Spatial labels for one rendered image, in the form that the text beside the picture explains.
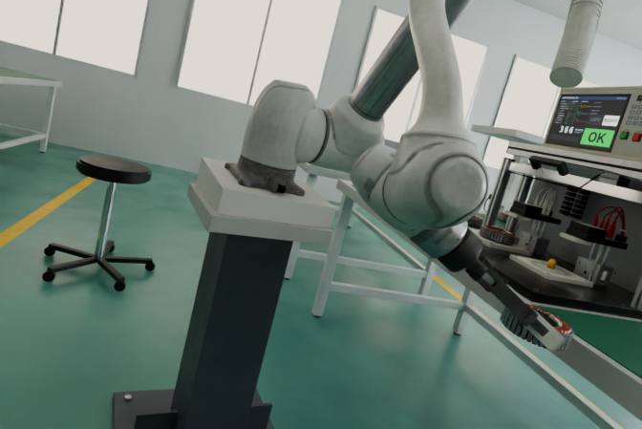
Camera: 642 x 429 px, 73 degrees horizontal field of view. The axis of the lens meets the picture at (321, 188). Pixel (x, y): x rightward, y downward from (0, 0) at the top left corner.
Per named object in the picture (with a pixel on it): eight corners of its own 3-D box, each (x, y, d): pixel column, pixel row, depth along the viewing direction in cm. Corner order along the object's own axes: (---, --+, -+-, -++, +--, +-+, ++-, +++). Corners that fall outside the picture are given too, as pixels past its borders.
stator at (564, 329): (512, 340, 70) (520, 319, 70) (490, 311, 81) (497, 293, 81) (580, 360, 70) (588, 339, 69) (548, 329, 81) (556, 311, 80)
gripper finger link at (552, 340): (533, 309, 69) (535, 310, 69) (565, 338, 70) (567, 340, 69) (519, 321, 70) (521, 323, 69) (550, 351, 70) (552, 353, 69)
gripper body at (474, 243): (430, 249, 79) (466, 285, 80) (439, 264, 71) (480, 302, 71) (460, 221, 78) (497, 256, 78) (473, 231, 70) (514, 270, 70)
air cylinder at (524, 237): (532, 253, 142) (537, 237, 141) (517, 246, 149) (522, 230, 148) (545, 255, 143) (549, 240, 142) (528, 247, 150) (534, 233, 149)
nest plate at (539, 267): (546, 279, 110) (548, 274, 110) (508, 258, 124) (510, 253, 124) (592, 288, 114) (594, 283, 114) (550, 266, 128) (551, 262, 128)
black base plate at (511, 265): (531, 302, 94) (535, 292, 94) (407, 221, 155) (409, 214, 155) (685, 327, 107) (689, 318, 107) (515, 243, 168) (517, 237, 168)
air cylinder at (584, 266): (593, 284, 119) (600, 265, 118) (572, 273, 126) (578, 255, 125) (608, 287, 120) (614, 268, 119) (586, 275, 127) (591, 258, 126)
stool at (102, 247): (18, 278, 195) (37, 158, 187) (56, 243, 242) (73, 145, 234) (145, 294, 210) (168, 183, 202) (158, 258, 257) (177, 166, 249)
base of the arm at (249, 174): (244, 190, 102) (250, 168, 101) (223, 165, 121) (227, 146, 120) (311, 202, 111) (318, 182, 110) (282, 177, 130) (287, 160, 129)
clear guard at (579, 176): (576, 189, 97) (586, 163, 96) (507, 172, 120) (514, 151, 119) (681, 217, 106) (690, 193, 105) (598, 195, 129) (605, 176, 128)
